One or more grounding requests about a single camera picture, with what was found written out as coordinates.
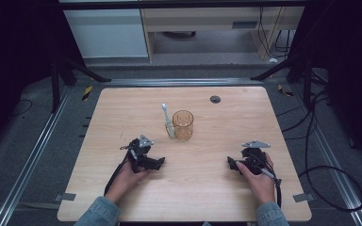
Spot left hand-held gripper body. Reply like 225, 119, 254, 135
120, 135, 155, 173

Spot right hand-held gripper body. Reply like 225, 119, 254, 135
239, 139, 272, 176

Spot amber glass cup with handle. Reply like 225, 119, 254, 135
164, 109, 195, 141

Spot white toothbrush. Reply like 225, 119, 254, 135
160, 103, 176, 139

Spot person's right hand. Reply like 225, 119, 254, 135
235, 152, 276, 207

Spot person's left hand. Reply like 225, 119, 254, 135
104, 159, 154, 204

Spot grey tape strip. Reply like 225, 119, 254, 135
54, 192, 77, 202
292, 192, 316, 203

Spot yellow and black tape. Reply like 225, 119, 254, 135
276, 83, 295, 98
81, 85, 94, 102

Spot black metal stand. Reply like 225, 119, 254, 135
49, 46, 113, 114
250, 53, 330, 109

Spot white cabinet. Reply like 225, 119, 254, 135
62, 8, 149, 59

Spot black curtain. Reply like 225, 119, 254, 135
0, 0, 87, 154
289, 0, 362, 172

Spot left hand-held gripper black cable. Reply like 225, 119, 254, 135
103, 154, 130, 196

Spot hand-held gripper black cable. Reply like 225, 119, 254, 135
259, 167, 284, 209
103, 154, 130, 196

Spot right hand-held gripper black cable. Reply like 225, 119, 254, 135
259, 167, 284, 209

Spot aluminium floor rail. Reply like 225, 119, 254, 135
0, 86, 74, 226
289, 84, 362, 226
101, 77, 266, 89

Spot long black looped floor cable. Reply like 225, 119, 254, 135
297, 89, 362, 212

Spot thin black floor cable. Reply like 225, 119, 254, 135
8, 98, 34, 118

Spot black hanging cables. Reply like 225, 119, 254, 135
256, 6, 292, 59

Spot black frame beam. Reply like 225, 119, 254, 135
58, 0, 309, 10

